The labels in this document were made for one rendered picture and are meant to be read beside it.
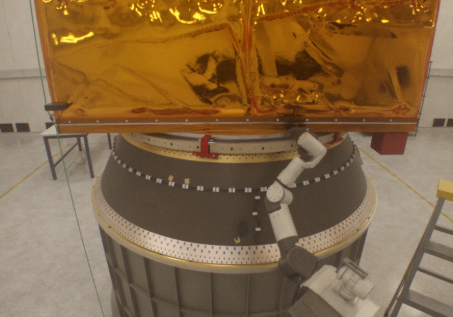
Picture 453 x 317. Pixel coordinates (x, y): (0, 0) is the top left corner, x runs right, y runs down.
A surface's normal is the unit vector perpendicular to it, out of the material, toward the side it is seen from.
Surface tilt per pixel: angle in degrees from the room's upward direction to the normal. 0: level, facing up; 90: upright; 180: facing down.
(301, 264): 36
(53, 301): 0
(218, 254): 43
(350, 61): 89
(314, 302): 14
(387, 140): 90
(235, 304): 90
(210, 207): 62
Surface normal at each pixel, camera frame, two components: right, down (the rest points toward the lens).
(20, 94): 0.04, 0.36
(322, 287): 0.01, -0.82
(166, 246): -0.23, -0.45
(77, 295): 0.00, -0.93
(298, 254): 0.10, -0.55
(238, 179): 0.00, -0.12
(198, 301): -0.19, 0.35
